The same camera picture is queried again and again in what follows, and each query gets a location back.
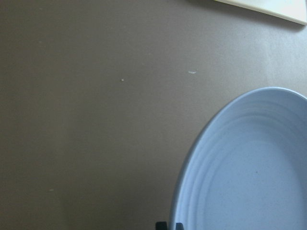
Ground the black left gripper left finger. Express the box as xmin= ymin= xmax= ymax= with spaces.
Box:
xmin=155 ymin=221 xmax=167 ymax=230

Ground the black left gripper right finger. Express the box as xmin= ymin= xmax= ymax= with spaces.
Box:
xmin=175 ymin=222 xmax=184 ymax=230

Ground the blue plate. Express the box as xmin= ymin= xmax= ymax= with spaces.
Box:
xmin=169 ymin=87 xmax=307 ymax=230

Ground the cream rectangular tray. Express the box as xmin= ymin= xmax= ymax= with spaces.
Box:
xmin=218 ymin=0 xmax=307 ymax=26

